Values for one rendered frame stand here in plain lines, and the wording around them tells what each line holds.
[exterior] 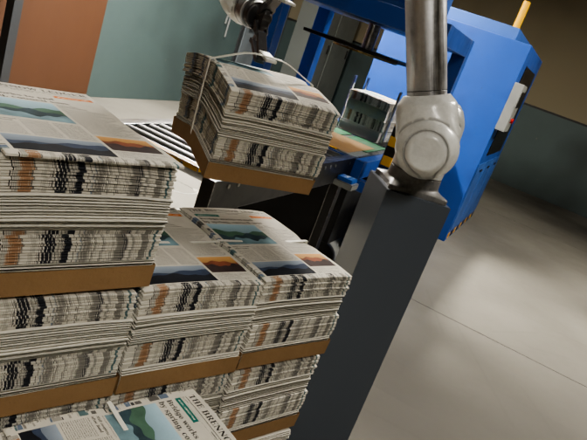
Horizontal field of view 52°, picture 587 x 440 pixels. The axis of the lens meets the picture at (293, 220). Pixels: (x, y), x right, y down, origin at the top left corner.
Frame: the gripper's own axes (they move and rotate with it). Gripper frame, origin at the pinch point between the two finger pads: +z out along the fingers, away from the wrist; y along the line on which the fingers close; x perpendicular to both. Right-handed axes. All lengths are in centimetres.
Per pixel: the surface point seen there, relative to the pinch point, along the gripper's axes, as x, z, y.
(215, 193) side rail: -7, -25, 57
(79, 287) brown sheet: 43, 59, 40
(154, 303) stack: 29, 54, 45
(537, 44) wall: -666, -619, -28
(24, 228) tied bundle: 53, 62, 29
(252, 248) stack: 1, 30, 45
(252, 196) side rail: -28, -43, 63
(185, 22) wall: -111, -542, 84
